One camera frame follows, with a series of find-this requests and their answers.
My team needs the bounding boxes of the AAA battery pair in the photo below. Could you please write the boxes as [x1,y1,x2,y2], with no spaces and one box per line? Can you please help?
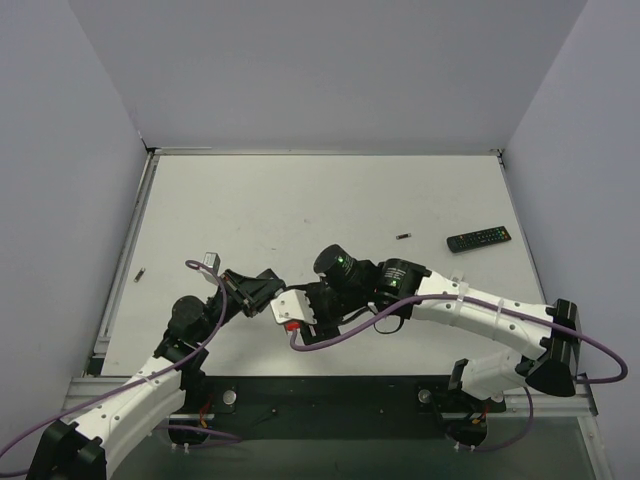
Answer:
[133,268,146,283]

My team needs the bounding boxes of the slim black remote control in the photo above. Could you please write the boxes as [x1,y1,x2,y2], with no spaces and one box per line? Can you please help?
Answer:
[257,269,285,297]

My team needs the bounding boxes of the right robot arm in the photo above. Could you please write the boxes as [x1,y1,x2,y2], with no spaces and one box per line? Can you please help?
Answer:
[292,244,580,400]

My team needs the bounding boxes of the wide black remote control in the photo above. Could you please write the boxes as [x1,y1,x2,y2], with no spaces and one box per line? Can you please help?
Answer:
[446,226,512,254]

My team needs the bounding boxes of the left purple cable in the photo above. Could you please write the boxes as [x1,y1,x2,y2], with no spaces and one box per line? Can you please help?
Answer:
[0,259,230,476]

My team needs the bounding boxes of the purple cable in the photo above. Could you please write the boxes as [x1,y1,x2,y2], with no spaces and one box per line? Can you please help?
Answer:
[0,259,230,476]
[289,294,630,384]

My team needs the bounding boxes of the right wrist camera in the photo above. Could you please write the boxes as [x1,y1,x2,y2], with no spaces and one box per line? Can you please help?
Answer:
[270,289,317,332]

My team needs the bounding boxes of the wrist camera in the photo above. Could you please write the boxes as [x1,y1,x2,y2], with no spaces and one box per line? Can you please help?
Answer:
[199,251,220,284]
[270,289,317,332]

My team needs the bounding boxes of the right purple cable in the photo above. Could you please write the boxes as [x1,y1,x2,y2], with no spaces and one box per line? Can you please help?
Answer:
[289,294,630,384]

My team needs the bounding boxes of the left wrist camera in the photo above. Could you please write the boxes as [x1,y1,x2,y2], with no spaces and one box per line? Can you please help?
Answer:
[199,251,220,284]

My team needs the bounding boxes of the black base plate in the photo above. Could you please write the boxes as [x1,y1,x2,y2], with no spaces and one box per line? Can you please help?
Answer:
[171,375,506,440]

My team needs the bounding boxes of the aluminium frame rail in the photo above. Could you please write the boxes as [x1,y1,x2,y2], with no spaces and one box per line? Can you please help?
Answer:
[62,376,598,418]

